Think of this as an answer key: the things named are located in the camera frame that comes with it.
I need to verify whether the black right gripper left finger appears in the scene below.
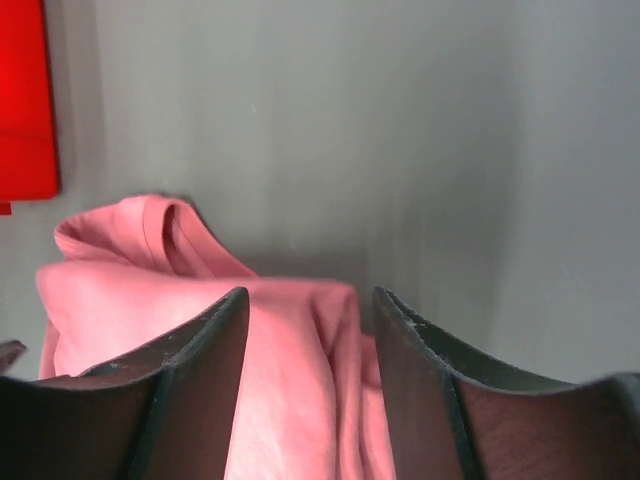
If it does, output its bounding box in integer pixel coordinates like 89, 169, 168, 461
1, 288, 249, 479

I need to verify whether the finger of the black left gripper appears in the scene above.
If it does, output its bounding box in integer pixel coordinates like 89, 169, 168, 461
0, 340, 27, 373

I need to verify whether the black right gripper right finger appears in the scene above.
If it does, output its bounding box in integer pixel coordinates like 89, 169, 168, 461
373, 287, 639, 479

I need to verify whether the pink t shirt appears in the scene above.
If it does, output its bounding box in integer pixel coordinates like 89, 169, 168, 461
36, 195, 395, 479

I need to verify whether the red plastic bin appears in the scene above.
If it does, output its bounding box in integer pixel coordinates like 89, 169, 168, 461
1, 0, 60, 215

